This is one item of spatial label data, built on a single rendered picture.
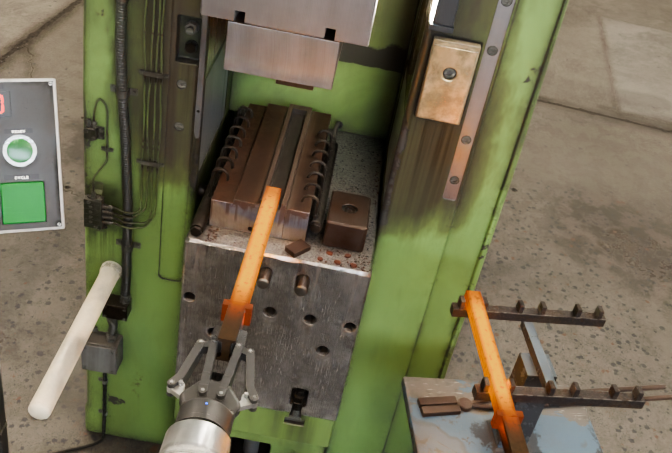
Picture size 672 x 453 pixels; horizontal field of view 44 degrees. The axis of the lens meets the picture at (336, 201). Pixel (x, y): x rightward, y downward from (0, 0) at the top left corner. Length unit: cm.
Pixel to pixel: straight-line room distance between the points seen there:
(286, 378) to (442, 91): 72
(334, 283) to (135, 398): 85
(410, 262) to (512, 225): 175
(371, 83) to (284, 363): 70
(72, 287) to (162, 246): 101
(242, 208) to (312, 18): 43
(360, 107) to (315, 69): 58
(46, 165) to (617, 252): 262
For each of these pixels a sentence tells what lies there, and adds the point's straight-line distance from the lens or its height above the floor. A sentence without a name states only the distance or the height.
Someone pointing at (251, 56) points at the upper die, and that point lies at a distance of 151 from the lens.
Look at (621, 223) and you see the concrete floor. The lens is 389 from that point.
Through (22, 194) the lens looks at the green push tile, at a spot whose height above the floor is 102.
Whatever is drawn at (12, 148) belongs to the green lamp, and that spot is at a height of 109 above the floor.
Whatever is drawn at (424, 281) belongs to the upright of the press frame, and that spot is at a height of 76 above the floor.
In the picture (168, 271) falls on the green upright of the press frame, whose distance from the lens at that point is 202.
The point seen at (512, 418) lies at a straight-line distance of 144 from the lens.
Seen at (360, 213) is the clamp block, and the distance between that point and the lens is 171.
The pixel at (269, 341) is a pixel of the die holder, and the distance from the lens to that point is 182.
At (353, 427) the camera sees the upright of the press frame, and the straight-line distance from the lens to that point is 229.
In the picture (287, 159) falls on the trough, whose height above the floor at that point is 99.
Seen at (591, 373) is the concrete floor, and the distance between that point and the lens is 306.
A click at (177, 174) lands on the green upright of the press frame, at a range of 185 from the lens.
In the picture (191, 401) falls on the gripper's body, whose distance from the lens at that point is 115.
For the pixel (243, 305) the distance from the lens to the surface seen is 130.
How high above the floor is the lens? 196
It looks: 34 degrees down
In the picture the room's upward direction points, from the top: 11 degrees clockwise
